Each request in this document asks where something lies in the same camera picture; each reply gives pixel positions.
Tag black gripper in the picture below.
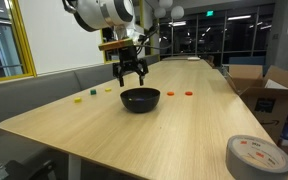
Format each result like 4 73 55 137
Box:
112 46 150 88

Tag black bowl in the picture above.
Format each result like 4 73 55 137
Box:
119 87 161 114

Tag long wooden table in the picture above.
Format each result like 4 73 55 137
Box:
162 55 212 63

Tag white globe pendant lamp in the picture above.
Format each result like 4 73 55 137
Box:
157 0 174 9
153 7 167 19
169 5 186 20

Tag wooden chair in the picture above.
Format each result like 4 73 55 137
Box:
205 54 216 68

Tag white board panel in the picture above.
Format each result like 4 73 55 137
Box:
17 0 106 77

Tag grey bench sofa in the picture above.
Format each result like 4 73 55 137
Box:
0 54 162 180

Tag yellow framed window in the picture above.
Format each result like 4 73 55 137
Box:
0 0 38 85

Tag white table leg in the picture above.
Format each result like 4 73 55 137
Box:
67 153 82 180

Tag blue sofa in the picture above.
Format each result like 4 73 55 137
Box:
228 55 267 66

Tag white paper sheet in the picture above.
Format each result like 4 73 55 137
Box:
263 78 288 90

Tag large open cardboard box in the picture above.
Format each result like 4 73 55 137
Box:
226 64 288 144

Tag wooden camera mount plate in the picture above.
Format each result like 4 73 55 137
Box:
98 38 134 52

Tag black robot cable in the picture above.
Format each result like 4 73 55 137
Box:
135 24 173 51

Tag grey duct tape roll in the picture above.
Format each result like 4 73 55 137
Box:
225 134 288 180

